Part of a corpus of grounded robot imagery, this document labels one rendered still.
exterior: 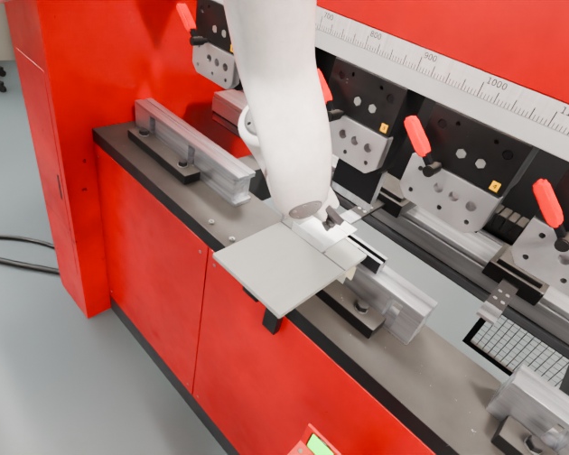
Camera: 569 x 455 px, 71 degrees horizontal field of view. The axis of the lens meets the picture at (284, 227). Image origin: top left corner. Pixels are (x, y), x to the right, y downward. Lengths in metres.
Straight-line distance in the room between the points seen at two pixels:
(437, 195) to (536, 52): 0.23
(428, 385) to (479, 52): 0.58
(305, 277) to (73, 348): 1.30
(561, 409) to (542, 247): 0.31
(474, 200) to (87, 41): 1.08
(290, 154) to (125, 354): 1.48
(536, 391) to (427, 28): 0.62
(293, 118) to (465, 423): 0.63
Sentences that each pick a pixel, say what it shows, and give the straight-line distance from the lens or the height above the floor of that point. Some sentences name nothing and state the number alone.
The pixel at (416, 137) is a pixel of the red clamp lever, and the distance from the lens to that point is 0.65.
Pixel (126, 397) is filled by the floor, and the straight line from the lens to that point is 1.73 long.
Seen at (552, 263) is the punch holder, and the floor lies 1.21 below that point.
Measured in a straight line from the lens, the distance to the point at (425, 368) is 0.89.
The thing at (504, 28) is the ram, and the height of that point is 1.46.
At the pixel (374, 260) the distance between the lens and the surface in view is 0.85.
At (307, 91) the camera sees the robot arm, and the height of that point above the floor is 1.37.
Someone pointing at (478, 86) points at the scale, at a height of 1.38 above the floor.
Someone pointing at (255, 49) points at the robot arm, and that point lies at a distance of 0.43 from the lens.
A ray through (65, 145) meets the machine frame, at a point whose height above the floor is 0.83.
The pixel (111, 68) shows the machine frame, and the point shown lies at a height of 1.05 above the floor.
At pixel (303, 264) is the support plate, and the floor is 1.00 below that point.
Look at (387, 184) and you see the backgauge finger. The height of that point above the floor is 1.03.
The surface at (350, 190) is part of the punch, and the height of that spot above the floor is 1.11.
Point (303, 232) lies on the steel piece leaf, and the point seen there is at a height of 1.02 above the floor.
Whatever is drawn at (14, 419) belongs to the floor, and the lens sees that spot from 1.78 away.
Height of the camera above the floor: 1.52
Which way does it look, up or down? 37 degrees down
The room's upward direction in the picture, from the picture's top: 14 degrees clockwise
